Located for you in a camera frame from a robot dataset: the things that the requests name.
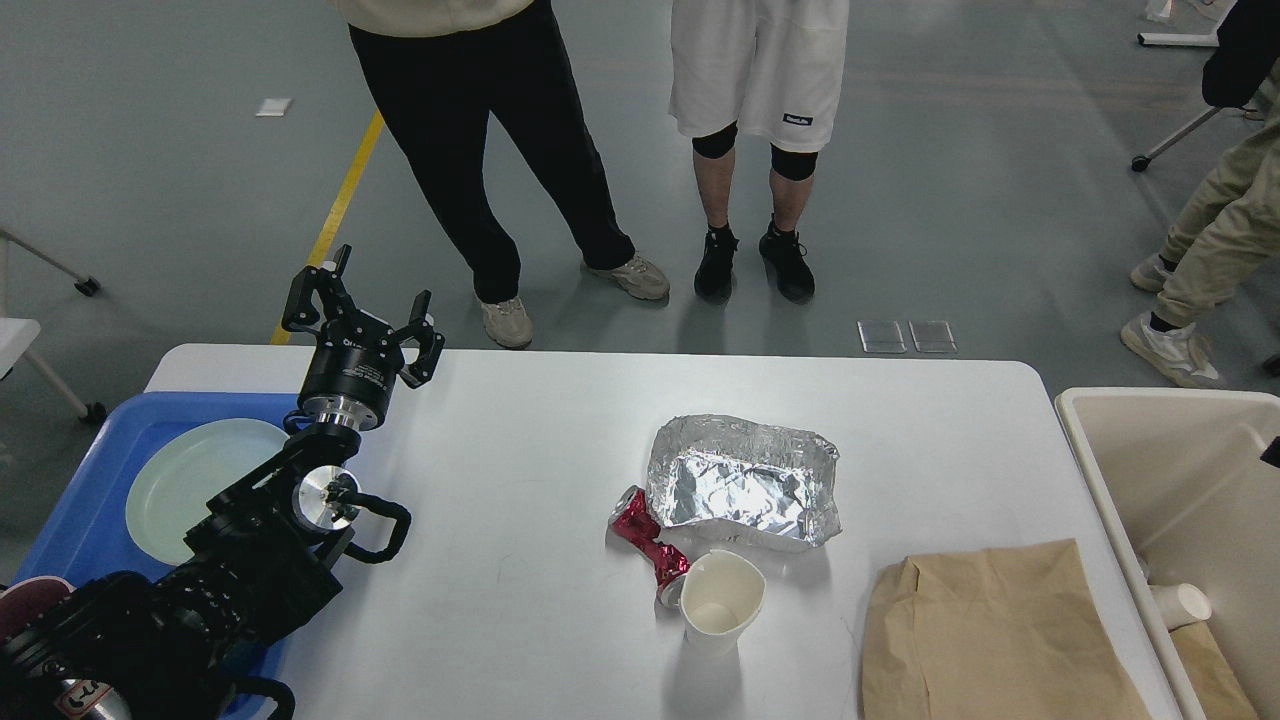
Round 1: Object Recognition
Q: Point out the brown paper in bin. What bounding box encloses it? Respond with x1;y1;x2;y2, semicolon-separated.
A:
1170;623;1260;719

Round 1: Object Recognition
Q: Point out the aluminium foil tray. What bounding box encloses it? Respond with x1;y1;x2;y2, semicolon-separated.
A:
645;414;844;553

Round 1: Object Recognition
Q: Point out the brown paper bag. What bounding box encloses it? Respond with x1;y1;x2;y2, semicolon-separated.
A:
860;539;1149;719

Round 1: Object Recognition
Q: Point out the blue plastic tray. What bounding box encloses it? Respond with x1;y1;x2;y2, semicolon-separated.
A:
3;392;339;719

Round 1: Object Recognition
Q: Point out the white paper cup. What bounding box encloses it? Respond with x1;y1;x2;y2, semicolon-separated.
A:
678;550;767;657

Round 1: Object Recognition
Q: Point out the green plate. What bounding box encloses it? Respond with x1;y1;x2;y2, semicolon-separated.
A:
125;418;287;566

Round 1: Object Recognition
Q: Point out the white side table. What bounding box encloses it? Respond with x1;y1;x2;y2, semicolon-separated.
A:
1;316;108;427

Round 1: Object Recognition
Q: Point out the person in black trousers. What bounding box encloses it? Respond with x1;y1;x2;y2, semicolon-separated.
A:
328;0;671;351

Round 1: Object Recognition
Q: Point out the grey floor plate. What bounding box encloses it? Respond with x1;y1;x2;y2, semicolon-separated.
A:
858;320;908;354
908;322;957;354

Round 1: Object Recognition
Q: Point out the rolling stand leg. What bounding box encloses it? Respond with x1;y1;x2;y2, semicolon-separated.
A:
1;227;101;297

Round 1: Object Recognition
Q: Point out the pink mug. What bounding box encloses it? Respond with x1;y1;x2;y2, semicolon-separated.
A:
1;575;76;644

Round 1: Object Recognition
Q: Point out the crushed red can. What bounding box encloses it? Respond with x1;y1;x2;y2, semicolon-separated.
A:
608;486;691;609

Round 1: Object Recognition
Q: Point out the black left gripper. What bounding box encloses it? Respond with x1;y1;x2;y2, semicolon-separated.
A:
279;243;444;432

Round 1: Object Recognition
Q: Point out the small white cup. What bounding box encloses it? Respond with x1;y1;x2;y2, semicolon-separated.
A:
1148;583;1213;632

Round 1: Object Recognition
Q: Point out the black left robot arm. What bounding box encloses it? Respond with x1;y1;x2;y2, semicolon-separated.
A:
3;246;445;719

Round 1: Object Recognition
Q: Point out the person in white shorts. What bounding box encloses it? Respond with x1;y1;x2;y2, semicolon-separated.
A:
669;1;850;304

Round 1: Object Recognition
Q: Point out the beige plastic bin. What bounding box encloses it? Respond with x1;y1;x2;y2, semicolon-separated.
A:
1055;388;1279;719

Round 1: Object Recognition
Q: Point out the person in khaki trousers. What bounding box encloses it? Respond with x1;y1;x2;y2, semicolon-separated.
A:
1120;1;1279;389

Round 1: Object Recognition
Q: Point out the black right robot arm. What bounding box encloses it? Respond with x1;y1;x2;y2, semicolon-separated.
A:
1260;436;1280;469

